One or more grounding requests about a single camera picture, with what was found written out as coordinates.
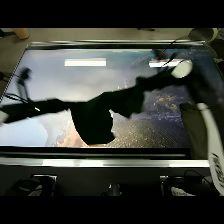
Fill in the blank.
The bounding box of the black garment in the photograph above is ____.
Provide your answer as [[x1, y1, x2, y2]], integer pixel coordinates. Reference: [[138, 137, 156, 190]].
[[67, 85, 148, 147]]

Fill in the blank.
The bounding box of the silver frame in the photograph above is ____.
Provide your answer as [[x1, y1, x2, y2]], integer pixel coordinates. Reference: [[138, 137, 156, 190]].
[[0, 153, 212, 197]]

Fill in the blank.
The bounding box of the black cable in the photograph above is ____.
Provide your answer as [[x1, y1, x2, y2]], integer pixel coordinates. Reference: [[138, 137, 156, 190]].
[[2, 92, 32, 104]]

